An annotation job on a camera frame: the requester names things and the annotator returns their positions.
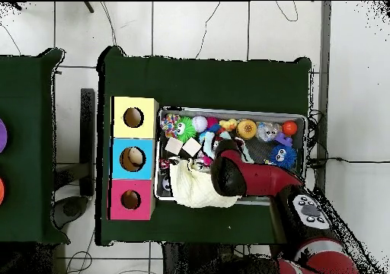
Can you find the light blue muslin cloth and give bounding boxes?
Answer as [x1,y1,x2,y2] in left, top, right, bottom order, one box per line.
[199,130,255,164]

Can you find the cream muslin cloth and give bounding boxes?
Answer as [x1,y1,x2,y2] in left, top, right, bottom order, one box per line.
[168,158,241,209]

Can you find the wooden box with three holes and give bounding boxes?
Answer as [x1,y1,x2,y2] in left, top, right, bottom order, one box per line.
[107,95,160,221]

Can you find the shallow metal mesh bin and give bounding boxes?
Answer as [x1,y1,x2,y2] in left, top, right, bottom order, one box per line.
[153,106,308,208]

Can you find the green fuzzy googly-eyed toy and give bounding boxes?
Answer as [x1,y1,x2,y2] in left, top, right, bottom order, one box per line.
[174,116,197,143]

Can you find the white toy baseball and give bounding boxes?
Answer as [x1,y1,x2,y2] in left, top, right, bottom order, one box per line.
[191,115,208,133]

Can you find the toy hamburger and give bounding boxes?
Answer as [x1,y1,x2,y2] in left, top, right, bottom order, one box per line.
[236,119,258,140]

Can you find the clear glitter ball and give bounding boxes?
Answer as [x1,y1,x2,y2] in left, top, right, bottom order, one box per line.
[256,121,281,142]

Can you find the blue fuzzy googly-eyed toy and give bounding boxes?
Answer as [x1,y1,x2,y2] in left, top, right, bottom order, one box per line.
[269,144,298,169]

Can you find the plain orange ball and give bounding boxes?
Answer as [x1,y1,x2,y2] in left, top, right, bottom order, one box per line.
[282,120,299,137]

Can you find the black upright panel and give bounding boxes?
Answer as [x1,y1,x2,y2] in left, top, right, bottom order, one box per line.
[79,88,96,197]

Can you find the grey round base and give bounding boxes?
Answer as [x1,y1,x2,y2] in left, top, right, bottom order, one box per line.
[53,196,91,230]

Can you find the purple round object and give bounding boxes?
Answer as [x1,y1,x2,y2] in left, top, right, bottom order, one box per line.
[0,118,8,155]

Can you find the black power cable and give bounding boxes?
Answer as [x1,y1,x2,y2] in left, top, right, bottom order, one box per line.
[306,156,390,169]

